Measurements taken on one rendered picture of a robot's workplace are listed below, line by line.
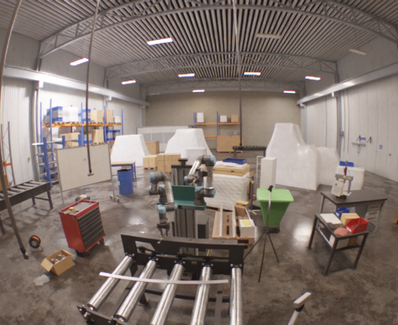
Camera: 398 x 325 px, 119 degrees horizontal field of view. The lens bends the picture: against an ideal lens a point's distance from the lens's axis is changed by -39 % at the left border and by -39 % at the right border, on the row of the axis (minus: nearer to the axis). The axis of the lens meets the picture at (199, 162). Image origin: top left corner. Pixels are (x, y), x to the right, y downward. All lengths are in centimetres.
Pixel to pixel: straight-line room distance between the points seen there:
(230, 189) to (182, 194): 256
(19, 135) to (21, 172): 197
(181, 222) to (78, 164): 404
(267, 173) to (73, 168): 548
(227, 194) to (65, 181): 460
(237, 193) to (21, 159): 1082
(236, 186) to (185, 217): 239
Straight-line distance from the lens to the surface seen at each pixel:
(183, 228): 297
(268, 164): 511
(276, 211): 418
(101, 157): 642
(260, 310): 282
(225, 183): 503
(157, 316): 163
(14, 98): 1198
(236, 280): 189
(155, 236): 208
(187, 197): 264
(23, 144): 1199
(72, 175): 605
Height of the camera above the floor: 224
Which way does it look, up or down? 9 degrees down
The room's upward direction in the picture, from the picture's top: 1 degrees counter-clockwise
